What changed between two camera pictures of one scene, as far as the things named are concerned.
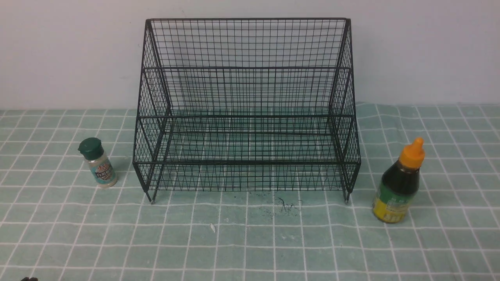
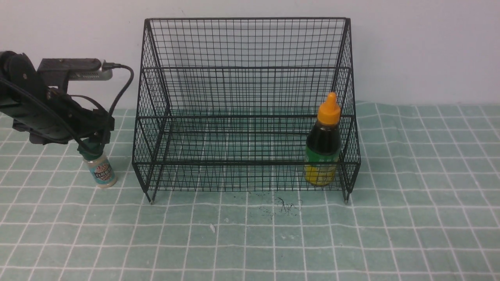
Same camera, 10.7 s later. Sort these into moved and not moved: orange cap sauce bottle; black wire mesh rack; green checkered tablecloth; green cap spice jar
Moved: orange cap sauce bottle
Not moved: green cap spice jar; black wire mesh rack; green checkered tablecloth
